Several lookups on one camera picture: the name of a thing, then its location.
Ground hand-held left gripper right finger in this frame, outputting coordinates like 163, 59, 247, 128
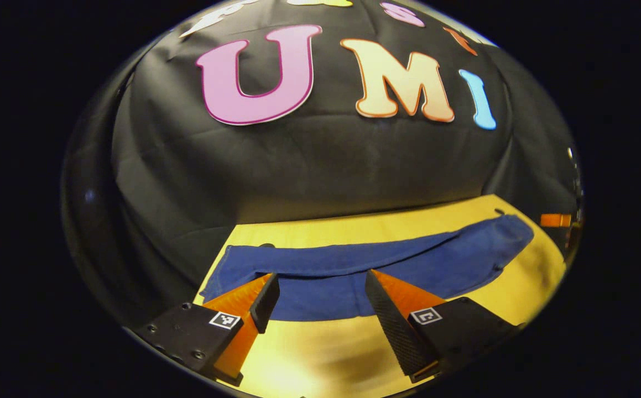
364, 269, 523, 384

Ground black backdrop cloth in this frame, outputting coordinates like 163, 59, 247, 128
63, 0, 582, 327

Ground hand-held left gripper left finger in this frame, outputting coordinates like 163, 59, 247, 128
135, 273, 280, 387

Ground blue jeans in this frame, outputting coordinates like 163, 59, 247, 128
199, 214, 535, 322

